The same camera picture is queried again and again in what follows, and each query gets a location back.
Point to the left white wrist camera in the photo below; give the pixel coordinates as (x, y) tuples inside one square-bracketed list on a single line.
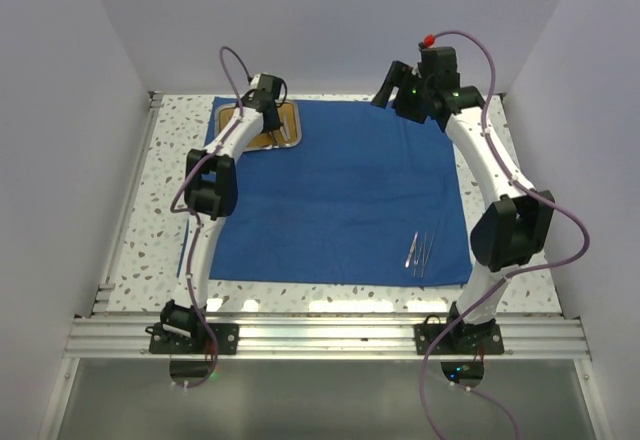
[(255, 80)]

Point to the steel scalpel handle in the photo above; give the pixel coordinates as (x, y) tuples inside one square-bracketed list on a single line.
[(411, 250)]

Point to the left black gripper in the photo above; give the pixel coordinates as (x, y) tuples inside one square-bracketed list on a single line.
[(276, 125)]

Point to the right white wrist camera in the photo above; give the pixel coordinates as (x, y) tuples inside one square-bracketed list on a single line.
[(427, 42)]

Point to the aluminium left side rail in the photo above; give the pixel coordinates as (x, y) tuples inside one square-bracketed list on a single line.
[(105, 285)]

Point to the steel instrument tray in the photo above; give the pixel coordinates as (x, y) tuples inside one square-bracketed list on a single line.
[(288, 114)]

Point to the aluminium front rail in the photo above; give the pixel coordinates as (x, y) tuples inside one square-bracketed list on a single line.
[(328, 337)]

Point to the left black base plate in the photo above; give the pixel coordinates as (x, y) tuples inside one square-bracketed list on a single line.
[(218, 338)]

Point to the blue surgical cloth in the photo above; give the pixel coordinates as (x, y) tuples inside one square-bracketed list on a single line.
[(342, 206)]

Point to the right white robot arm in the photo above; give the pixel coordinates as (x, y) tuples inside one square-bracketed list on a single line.
[(514, 225)]

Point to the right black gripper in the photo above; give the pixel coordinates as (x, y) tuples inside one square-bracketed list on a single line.
[(398, 77)]

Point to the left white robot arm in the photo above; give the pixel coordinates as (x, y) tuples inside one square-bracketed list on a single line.
[(209, 195)]

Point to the thin steel tweezers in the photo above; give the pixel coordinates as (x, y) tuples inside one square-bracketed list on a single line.
[(426, 254), (417, 258)]

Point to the aluminium rail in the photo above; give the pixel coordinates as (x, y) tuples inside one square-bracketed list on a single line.
[(105, 285), (328, 337)]

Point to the steel forceps in tray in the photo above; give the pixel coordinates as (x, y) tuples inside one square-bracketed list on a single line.
[(285, 132)]

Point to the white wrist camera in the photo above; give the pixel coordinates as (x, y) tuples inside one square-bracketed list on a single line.
[(427, 42), (255, 80)]

